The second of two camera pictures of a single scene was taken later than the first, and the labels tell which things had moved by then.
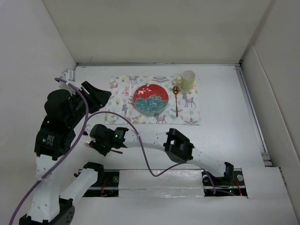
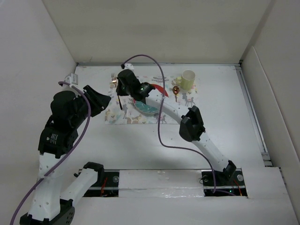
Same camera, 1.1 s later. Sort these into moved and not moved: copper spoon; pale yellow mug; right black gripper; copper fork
Moved: copper fork; right black gripper
Not moved: pale yellow mug; copper spoon
